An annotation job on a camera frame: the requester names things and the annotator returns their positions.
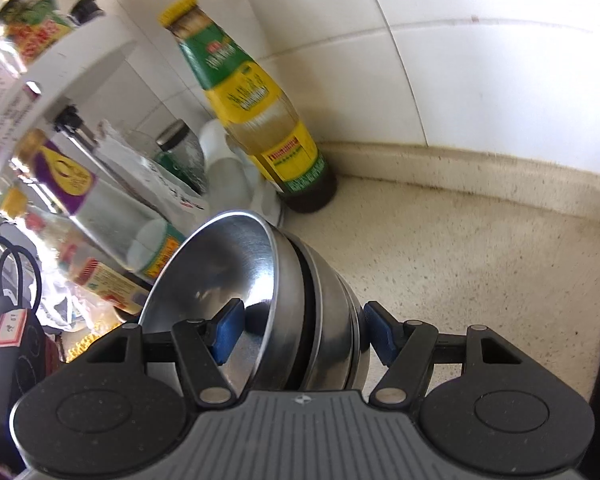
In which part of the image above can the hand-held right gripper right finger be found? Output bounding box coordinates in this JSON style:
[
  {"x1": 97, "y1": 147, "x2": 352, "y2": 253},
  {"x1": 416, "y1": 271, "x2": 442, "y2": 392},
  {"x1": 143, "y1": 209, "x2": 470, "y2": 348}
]
[{"x1": 362, "y1": 301, "x2": 526, "y2": 407}]

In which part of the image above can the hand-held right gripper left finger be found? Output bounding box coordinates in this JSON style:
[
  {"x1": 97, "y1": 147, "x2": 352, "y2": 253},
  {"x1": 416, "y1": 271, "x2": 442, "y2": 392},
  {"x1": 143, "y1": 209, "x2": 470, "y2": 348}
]
[{"x1": 82, "y1": 298, "x2": 246, "y2": 407}]

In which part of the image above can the brown bottle red yellow label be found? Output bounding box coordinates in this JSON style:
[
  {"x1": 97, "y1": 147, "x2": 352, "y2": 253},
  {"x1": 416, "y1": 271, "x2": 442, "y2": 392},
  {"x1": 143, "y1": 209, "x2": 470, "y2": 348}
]
[{"x1": 0, "y1": 187, "x2": 152, "y2": 318}]

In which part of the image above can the glass jar metal lid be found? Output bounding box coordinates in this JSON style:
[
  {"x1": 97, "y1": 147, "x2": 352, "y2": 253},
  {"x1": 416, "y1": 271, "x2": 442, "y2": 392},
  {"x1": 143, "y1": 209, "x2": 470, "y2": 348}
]
[{"x1": 155, "y1": 119, "x2": 212, "y2": 196}]

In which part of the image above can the clear bottle purple label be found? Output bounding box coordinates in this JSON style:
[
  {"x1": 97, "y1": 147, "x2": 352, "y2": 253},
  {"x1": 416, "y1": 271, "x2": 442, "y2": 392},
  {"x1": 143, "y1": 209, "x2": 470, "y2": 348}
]
[{"x1": 10, "y1": 129, "x2": 192, "y2": 282}]

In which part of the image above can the oil bottle yellow green label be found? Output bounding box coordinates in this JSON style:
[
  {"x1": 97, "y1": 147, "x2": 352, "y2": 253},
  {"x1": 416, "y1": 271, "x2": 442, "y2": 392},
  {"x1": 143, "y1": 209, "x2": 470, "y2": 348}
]
[{"x1": 159, "y1": 0, "x2": 339, "y2": 214}]

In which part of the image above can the black appliance with label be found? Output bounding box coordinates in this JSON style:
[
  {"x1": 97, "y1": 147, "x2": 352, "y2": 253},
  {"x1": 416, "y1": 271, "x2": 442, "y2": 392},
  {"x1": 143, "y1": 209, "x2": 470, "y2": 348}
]
[{"x1": 0, "y1": 295, "x2": 67, "y2": 467}]

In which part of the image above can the white round turntable rack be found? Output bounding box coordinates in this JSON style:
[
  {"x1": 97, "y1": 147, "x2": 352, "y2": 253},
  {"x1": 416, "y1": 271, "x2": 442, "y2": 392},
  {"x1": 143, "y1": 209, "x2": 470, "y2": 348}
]
[{"x1": 0, "y1": 15, "x2": 287, "y2": 228}]

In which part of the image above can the black cap bottle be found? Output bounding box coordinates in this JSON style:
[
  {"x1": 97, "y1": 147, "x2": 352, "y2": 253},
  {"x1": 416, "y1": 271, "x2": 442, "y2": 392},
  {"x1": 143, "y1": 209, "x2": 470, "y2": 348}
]
[{"x1": 69, "y1": 0, "x2": 105, "y2": 28}]

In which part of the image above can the bottle yellow cap green label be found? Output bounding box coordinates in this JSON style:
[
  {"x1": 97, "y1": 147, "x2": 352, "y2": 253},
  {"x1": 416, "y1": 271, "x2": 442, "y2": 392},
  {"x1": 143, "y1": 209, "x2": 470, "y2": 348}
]
[{"x1": 0, "y1": 0, "x2": 77, "y2": 68}]

